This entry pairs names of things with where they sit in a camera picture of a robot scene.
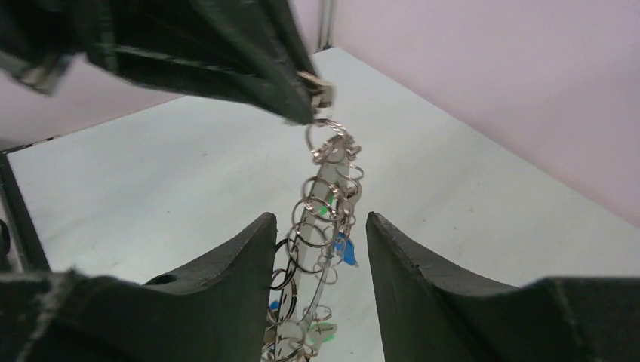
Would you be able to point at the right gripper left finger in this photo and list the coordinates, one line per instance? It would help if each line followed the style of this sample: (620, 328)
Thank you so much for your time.
(213, 308)

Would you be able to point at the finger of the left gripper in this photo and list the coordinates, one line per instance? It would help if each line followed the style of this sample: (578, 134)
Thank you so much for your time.
(270, 56)
(200, 75)

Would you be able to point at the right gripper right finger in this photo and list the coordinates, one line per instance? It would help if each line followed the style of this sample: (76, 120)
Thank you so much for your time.
(431, 309)

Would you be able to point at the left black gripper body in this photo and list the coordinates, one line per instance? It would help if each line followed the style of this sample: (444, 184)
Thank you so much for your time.
(39, 40)

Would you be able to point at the large metal keyring with keys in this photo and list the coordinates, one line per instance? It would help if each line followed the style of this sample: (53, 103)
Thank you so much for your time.
(318, 238)

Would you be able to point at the left aluminium frame post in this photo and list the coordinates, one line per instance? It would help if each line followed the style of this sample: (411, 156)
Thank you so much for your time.
(326, 19)

